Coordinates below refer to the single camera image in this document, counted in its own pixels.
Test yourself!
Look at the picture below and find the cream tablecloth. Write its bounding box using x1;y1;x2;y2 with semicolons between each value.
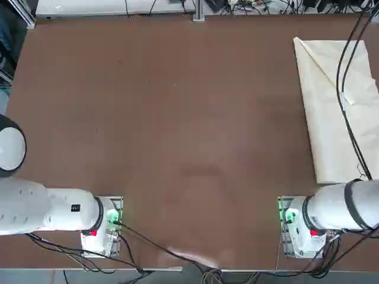
293;37;379;184

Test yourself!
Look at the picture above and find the long white panel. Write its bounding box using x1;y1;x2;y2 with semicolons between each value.
35;0;197;16

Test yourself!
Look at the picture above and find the black base cable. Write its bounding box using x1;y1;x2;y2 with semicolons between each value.
117;220;223;272

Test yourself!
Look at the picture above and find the aluminium profile post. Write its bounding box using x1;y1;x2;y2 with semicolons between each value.
192;0;205;22

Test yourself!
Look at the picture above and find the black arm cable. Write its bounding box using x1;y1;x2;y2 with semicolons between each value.
341;5;379;180
336;0;372;180

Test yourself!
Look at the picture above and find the aluminium frame rail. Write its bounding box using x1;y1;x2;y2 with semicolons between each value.
11;0;37;30

